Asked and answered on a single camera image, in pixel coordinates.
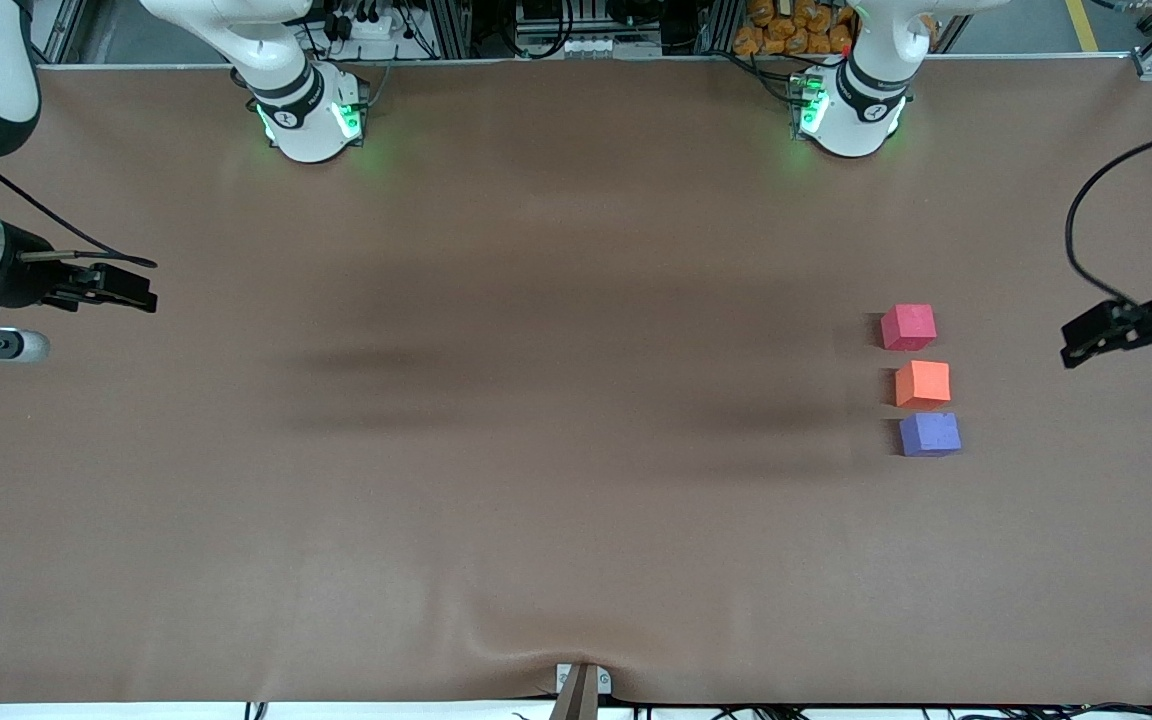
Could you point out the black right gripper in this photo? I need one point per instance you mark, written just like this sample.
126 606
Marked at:
24 274

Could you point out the orange foam block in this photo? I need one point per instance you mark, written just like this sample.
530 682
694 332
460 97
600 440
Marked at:
923 384

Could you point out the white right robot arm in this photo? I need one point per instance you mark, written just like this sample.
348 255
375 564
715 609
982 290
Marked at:
286 100

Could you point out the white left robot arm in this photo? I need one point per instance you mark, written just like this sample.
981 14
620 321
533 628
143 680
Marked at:
851 110

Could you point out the purple foam block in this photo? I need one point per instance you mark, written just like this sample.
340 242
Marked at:
931 435

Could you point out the red foam block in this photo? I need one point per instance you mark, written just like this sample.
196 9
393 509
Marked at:
908 327

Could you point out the white power strip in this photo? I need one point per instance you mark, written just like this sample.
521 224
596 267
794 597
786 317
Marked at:
366 27

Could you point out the bag of oranges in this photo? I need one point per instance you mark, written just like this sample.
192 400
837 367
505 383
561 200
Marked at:
786 30

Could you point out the brown table mat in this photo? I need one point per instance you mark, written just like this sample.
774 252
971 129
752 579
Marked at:
576 550

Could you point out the white connector strip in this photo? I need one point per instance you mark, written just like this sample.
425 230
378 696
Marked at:
586 46

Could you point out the grey table clamp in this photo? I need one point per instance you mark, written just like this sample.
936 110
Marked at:
581 690

